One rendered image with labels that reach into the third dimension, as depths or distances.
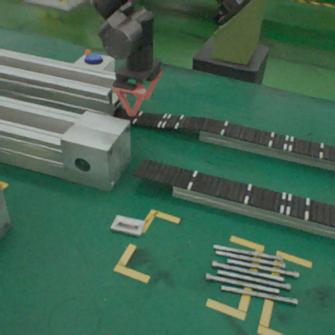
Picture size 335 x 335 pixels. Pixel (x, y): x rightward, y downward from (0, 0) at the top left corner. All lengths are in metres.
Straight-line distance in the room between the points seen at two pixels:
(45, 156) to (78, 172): 0.07
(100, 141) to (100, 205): 0.11
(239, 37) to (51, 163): 0.68
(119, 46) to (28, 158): 0.26
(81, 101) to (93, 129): 0.18
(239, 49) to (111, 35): 0.56
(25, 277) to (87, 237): 0.11
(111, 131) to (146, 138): 0.16
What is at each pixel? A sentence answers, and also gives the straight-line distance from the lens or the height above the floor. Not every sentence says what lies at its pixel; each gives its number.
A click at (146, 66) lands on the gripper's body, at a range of 0.84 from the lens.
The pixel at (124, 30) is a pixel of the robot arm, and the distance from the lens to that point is 0.75.
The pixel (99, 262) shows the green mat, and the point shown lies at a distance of 0.64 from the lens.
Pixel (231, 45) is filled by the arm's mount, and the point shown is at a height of 0.83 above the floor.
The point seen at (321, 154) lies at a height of 0.81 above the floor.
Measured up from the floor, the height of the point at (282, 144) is 0.81.
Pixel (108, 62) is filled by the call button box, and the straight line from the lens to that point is 1.06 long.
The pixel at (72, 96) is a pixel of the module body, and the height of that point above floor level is 0.84.
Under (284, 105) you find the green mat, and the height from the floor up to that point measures 0.78.
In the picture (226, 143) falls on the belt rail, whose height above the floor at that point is 0.79.
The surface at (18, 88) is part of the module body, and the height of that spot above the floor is 0.83.
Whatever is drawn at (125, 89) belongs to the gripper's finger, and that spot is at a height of 0.89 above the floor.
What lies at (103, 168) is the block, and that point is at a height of 0.83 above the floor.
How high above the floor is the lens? 1.29
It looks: 39 degrees down
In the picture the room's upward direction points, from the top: 4 degrees clockwise
